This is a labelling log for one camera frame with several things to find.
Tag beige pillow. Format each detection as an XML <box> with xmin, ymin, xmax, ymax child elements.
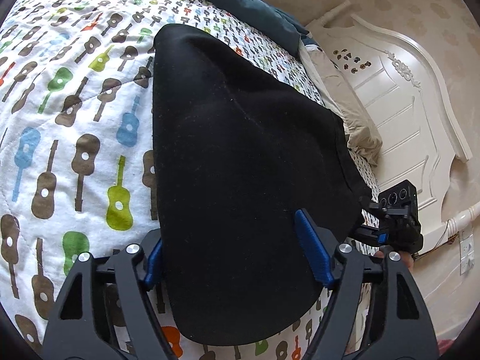
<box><xmin>298</xmin><ymin>43</ymin><xmax>383</xmax><ymax>166</ymax></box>

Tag white carved headboard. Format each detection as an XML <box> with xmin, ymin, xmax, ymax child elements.
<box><xmin>307</xmin><ymin>1</ymin><xmax>479</xmax><ymax>254</ymax></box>

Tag black pants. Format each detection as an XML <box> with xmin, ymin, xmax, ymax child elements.
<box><xmin>153</xmin><ymin>24</ymin><xmax>371</xmax><ymax>346</ymax></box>

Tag person's right hand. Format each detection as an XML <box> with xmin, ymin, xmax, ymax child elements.
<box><xmin>374</xmin><ymin>250</ymin><xmax>414</xmax><ymax>271</ymax></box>

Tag guitar pattern bed sheet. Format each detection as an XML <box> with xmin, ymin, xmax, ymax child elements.
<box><xmin>0</xmin><ymin>0</ymin><xmax>382</xmax><ymax>360</ymax></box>

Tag wall power outlet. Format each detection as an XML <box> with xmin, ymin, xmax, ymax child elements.
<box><xmin>459</xmin><ymin>226</ymin><xmax>475</xmax><ymax>275</ymax></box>

